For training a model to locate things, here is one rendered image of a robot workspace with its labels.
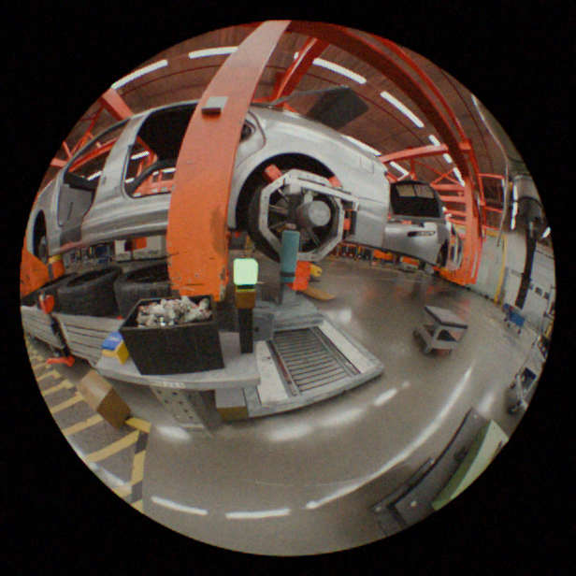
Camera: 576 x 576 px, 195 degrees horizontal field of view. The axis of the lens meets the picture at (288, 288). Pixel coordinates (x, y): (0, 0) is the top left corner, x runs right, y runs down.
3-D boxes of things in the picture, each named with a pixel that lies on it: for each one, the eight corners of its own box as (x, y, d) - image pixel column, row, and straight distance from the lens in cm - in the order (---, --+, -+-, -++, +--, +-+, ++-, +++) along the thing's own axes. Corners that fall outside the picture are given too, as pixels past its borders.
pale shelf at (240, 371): (249, 339, 48) (249, 331, 46) (261, 385, 36) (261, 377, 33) (123, 338, 61) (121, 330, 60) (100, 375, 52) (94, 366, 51)
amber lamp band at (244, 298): (252, 301, 34) (253, 282, 33) (256, 309, 31) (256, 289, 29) (234, 301, 34) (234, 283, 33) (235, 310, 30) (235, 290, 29)
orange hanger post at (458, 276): (439, 276, 433) (446, 179, 488) (464, 285, 420) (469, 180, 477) (439, 276, 417) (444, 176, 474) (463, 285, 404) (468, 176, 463)
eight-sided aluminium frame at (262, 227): (333, 261, 115) (340, 187, 121) (338, 263, 109) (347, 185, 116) (254, 257, 93) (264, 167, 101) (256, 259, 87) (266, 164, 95)
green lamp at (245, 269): (253, 278, 33) (254, 259, 32) (256, 284, 29) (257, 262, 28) (234, 279, 32) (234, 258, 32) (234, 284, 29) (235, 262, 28)
